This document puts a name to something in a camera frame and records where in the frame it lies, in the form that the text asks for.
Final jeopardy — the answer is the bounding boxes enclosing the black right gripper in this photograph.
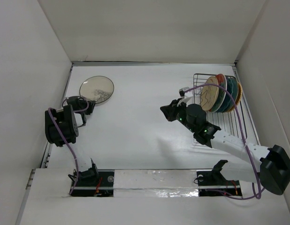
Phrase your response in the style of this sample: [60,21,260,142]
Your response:
[160,98,196,133]

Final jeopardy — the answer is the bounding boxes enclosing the cream plate with tree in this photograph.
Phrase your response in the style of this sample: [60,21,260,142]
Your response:
[79,76,114,104]

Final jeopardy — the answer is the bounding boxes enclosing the beige plate with bird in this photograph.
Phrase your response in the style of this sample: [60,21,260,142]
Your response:
[200,76,219,111]

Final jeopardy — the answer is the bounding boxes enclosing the red patterned plate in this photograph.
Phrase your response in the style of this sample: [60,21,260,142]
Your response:
[210,74,227,113]

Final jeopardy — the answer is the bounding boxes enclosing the dark teal scalloped plate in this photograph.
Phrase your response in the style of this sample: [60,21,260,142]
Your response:
[218,77,234,113]

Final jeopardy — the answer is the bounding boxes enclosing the light blue flower plate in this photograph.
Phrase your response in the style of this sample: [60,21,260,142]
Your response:
[226,78,239,112]

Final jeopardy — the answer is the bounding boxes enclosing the orange woven wicker plate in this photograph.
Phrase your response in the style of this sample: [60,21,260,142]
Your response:
[232,82,243,106]

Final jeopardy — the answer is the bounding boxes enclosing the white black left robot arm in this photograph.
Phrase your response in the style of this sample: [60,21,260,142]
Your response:
[45,96,100,186]

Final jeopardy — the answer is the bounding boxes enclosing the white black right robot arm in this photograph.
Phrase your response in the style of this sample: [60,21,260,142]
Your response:
[160,98,290,195]

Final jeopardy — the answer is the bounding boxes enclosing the dark wire dish rack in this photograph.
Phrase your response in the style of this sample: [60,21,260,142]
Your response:
[193,73,247,138]

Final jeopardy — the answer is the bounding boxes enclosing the metal base rail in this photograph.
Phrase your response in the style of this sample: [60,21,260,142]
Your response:
[69,169,242,197]

